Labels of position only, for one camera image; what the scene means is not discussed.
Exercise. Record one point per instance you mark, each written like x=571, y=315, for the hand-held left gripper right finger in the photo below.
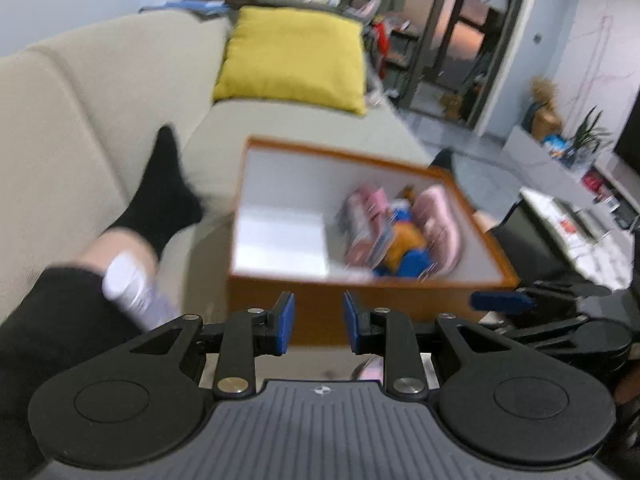
x=351, y=322

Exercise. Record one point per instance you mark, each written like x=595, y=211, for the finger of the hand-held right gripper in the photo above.
x=550, y=332
x=500, y=301

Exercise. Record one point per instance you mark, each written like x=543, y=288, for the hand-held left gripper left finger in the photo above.
x=283, y=322

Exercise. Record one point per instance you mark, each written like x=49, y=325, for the orange cardboard box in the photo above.
x=250, y=295

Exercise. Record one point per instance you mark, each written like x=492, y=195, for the pink fabric pouch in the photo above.
x=440, y=225

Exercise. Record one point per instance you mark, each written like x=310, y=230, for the orange and blue plush toy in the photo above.
x=405, y=240

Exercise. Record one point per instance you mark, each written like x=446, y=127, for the pink cloth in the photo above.
x=367, y=370

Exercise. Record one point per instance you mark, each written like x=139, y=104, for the marble coffee table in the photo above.
x=600, y=255

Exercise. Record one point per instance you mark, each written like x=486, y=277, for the white low cabinet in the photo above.
x=525, y=155

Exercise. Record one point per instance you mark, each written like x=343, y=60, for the green potted plant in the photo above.
x=587, y=135

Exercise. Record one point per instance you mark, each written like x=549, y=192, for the black television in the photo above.
x=631, y=140

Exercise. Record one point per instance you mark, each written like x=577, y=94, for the person's left leg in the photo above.
x=50, y=335

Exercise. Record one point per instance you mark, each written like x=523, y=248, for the black shelf cart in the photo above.
x=400, y=60

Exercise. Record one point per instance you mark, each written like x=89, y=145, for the black framed glass door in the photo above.
x=505, y=35

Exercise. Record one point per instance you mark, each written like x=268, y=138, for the yellow pillow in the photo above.
x=295, y=55

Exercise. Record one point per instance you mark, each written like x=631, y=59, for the red cloth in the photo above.
x=381, y=37

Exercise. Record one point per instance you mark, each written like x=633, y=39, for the beige sofa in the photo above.
x=75, y=110

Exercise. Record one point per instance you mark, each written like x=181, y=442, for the blue book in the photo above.
x=200, y=7

